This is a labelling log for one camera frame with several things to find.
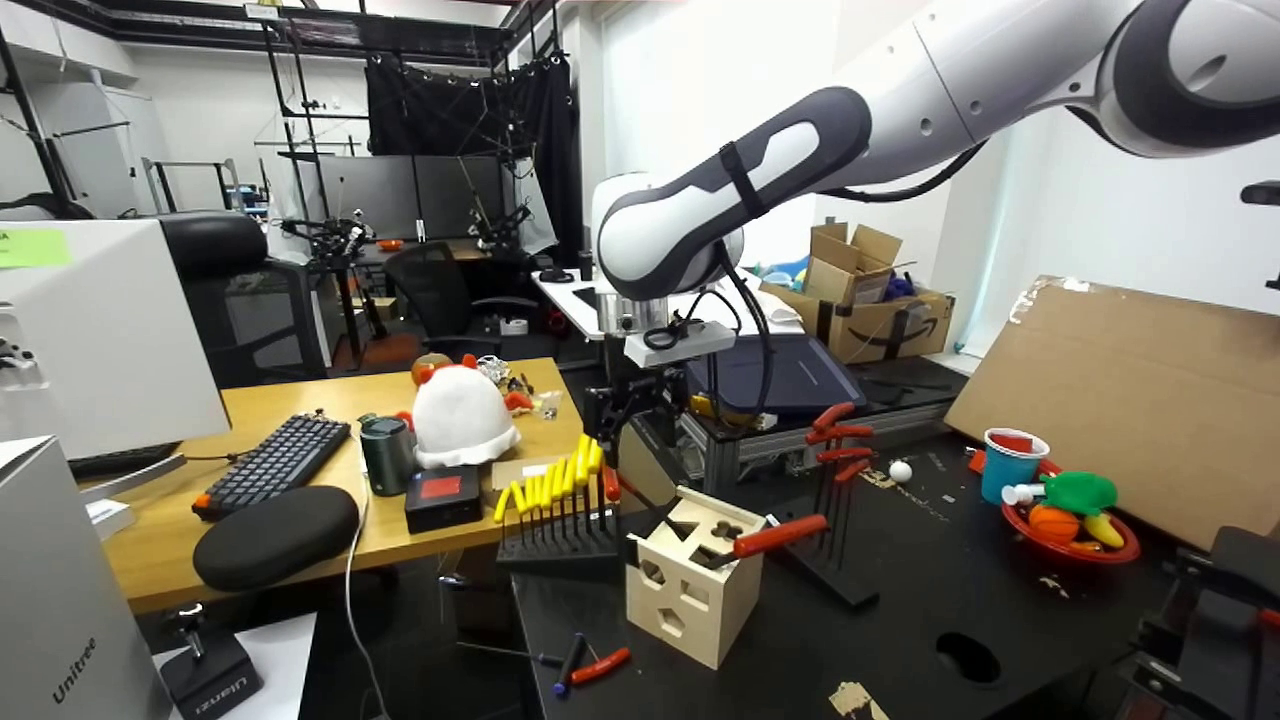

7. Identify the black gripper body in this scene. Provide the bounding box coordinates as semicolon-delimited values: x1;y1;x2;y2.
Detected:
593;366;690;437

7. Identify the orange round object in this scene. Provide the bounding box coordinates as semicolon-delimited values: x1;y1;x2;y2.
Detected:
407;347;457;391

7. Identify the white helmet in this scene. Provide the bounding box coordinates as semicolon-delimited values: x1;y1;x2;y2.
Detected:
407;365;523;473

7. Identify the wooden shape sorter cube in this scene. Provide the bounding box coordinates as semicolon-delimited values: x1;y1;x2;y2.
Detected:
624;485;773;676

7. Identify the blue storage bin lid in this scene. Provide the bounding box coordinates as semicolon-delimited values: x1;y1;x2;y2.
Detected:
690;333;871;418

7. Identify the small rectangular box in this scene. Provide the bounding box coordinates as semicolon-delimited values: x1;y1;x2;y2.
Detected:
403;464;488;535

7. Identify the blue plastic bag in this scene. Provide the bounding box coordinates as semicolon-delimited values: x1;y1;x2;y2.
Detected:
750;251;817;297

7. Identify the black office chair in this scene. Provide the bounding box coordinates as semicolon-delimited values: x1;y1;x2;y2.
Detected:
157;213;337;391
382;243;535;351

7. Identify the dark green mug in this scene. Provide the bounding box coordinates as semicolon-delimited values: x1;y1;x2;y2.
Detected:
354;407;423;498

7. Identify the black stand with white label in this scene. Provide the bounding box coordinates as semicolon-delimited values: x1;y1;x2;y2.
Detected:
777;526;886;617

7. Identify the open cardboard box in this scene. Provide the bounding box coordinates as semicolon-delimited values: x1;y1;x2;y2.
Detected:
804;216;912;313

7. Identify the taped cardboard box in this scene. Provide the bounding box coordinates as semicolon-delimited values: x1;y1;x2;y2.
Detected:
826;283;959;366

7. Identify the wooden desk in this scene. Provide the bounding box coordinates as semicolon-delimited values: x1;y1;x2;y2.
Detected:
99;351;593;617

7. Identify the black keyboard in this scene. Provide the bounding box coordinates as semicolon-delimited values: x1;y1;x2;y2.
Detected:
188;407;354;523

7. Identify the black hanging cloth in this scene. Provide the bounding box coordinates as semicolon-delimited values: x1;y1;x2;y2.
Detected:
362;52;585;256

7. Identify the black cushion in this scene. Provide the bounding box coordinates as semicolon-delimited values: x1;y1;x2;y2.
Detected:
188;485;362;594

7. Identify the blue cup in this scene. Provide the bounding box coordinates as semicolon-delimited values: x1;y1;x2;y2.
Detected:
978;424;1055;509

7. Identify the orange toy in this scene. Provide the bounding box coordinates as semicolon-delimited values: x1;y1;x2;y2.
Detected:
1024;498;1082;549

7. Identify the red bowl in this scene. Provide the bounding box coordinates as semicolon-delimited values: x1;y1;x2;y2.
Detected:
995;493;1146;570

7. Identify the green toy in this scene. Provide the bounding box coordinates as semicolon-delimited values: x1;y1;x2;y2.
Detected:
1039;469;1125;523

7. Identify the yellow toy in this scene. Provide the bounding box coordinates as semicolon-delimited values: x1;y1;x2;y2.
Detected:
1079;509;1131;550

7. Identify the large cardboard sheet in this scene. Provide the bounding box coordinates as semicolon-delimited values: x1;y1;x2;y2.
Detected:
941;272;1280;557

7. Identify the white monitor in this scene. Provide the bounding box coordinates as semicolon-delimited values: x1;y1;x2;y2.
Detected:
0;216;230;473

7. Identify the black orange clamp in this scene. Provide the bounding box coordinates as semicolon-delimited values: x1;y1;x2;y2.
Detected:
1131;557;1280;720

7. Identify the green sticky note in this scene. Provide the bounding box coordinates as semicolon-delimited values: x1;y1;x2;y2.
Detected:
0;223;79;276

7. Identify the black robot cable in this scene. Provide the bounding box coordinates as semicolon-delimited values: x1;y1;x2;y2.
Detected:
672;135;995;418

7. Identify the orange handled bar clamp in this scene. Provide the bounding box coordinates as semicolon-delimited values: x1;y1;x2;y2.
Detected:
451;634;641;705

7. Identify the white cable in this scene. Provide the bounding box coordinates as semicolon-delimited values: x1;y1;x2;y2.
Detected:
341;523;392;720

